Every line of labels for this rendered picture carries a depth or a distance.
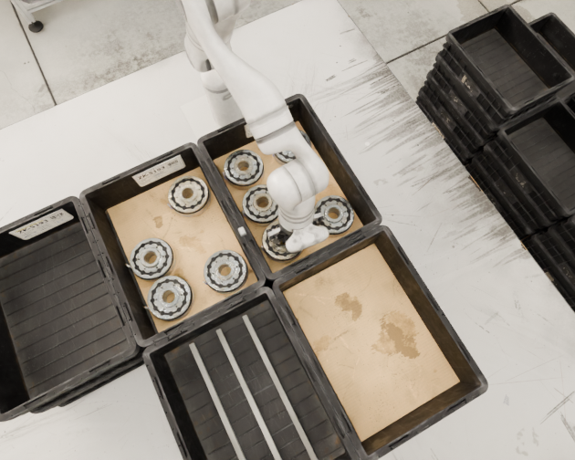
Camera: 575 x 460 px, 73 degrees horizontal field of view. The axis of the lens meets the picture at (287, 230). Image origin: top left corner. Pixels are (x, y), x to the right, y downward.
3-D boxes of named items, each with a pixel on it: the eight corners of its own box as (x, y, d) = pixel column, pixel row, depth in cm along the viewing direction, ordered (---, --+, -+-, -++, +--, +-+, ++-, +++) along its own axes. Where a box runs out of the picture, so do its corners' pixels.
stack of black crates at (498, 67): (410, 104, 191) (445, 32, 148) (460, 79, 195) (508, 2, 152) (459, 170, 180) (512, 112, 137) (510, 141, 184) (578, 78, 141)
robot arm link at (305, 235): (288, 255, 80) (289, 246, 74) (269, 207, 83) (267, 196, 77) (329, 239, 81) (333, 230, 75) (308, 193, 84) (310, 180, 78)
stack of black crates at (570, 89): (476, 71, 196) (500, 36, 175) (523, 47, 201) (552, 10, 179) (527, 132, 186) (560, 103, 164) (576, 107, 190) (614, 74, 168)
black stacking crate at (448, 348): (272, 291, 96) (269, 284, 86) (374, 237, 101) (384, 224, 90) (354, 451, 86) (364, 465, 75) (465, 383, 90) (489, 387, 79)
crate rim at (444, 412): (269, 285, 87) (268, 283, 85) (383, 224, 92) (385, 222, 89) (362, 465, 77) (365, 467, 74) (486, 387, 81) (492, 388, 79)
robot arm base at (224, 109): (210, 106, 125) (198, 69, 109) (237, 99, 126) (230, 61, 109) (217, 130, 122) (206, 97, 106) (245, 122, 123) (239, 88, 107)
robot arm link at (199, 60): (175, 7, 73) (222, -10, 75) (180, 43, 99) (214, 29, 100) (196, 57, 76) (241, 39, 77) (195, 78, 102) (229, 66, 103)
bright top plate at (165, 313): (141, 287, 92) (141, 287, 92) (182, 268, 93) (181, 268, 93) (157, 327, 89) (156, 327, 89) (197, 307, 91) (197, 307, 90)
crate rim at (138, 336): (81, 196, 94) (76, 193, 91) (196, 144, 98) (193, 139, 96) (143, 350, 83) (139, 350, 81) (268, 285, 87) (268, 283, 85)
